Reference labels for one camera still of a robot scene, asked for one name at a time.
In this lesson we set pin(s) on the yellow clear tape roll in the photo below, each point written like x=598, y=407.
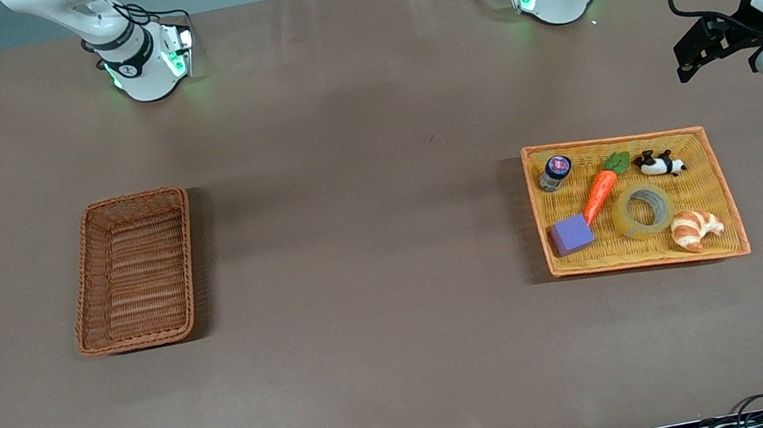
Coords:
x=644, y=211

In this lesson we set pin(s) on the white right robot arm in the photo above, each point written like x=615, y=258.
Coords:
x=140, y=68

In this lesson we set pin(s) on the orange flat woven basket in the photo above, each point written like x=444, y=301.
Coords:
x=702, y=204

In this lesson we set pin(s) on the brown woven deep basket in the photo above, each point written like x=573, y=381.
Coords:
x=137, y=273

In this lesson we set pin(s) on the black white panda toy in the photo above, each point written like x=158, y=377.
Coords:
x=658, y=164

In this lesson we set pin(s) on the toy croissant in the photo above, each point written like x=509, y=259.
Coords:
x=694, y=228

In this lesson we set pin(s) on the orange toy carrot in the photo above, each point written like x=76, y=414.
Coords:
x=599, y=195

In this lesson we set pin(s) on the small dark jar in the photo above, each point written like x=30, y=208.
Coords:
x=555, y=172

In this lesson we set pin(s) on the purple foam block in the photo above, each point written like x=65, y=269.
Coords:
x=571, y=235

